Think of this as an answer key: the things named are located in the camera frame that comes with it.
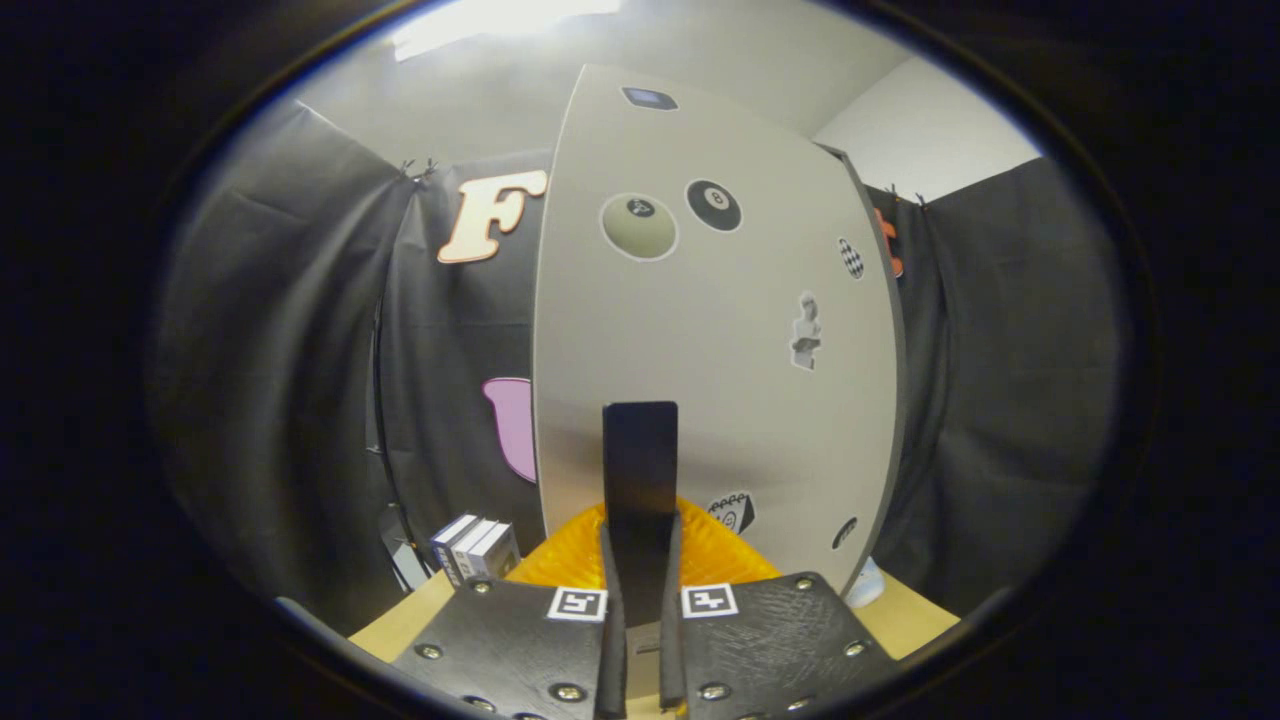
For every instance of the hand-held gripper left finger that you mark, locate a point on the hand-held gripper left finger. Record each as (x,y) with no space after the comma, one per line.
(611,670)

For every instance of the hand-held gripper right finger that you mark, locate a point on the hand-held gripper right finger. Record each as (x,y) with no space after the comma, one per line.
(673,660)

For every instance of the light grey cabinet door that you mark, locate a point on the light grey cabinet door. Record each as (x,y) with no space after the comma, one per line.
(720,330)

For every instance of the grey cabinet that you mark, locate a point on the grey cabinet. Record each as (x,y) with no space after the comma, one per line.
(899,400)

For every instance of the black backdrop cloth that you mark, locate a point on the black backdrop cloth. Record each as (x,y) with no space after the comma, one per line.
(280,350)

